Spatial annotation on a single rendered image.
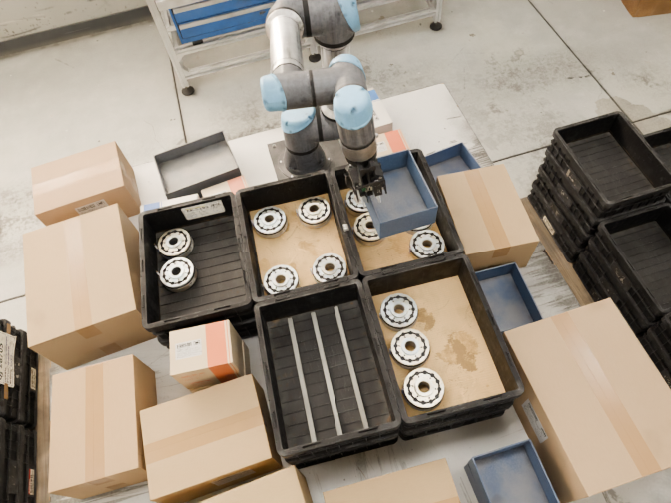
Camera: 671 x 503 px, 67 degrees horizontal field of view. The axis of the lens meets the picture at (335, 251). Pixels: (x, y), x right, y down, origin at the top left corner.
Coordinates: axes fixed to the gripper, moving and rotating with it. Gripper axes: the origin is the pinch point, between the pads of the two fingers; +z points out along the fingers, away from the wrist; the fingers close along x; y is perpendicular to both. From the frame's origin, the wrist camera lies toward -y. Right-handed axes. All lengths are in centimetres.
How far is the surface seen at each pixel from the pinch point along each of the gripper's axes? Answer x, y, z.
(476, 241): 28.1, 7.1, 28.5
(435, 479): -6, 64, 25
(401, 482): -14, 63, 25
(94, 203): -85, -47, 22
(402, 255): 6.5, 3.9, 29.5
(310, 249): -19.5, -6.9, 27.2
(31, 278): -100, -17, 13
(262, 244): -33.4, -13.2, 26.0
